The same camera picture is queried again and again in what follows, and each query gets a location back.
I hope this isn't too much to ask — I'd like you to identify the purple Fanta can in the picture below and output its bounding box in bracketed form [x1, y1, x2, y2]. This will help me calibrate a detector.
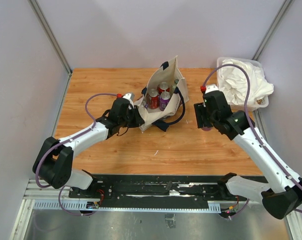
[201, 127, 212, 132]

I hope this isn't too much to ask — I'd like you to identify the clear glass drink bottle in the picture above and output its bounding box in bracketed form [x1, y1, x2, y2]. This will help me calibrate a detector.
[172, 79, 179, 92]

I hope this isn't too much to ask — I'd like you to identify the cream canvas tote bag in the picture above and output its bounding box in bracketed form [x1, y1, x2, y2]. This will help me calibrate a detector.
[134, 57, 189, 132]

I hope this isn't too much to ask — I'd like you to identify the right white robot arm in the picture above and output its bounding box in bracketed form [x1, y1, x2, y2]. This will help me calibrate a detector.
[194, 88, 302, 220]

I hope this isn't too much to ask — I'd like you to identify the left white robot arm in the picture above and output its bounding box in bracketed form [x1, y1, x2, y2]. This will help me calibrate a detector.
[32, 97, 144, 198]

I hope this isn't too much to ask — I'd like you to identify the red soda can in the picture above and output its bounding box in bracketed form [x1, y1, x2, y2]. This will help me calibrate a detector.
[157, 81, 170, 95]
[147, 88, 159, 110]

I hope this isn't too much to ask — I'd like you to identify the crumpled white cloth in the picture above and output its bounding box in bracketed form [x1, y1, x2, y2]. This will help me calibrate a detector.
[219, 58, 275, 106]

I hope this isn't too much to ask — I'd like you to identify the white plastic basket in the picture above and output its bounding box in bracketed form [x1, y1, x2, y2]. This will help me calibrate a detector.
[216, 56, 270, 113]

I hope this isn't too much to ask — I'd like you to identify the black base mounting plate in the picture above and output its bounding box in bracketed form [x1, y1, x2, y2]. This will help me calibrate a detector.
[68, 174, 246, 211]

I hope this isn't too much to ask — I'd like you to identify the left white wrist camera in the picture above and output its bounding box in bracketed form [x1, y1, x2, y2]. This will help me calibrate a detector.
[116, 92, 135, 106]

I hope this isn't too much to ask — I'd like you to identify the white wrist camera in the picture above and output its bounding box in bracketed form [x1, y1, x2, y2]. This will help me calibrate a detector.
[200, 84, 219, 95]
[116, 92, 135, 106]

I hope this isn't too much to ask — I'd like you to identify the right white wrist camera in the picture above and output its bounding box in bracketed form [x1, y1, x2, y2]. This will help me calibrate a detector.
[200, 84, 219, 95]

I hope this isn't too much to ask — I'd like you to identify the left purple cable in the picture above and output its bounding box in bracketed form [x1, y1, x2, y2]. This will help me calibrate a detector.
[35, 92, 123, 217]

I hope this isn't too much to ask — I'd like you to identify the aluminium rail frame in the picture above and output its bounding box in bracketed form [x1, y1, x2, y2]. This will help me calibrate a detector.
[10, 174, 302, 240]

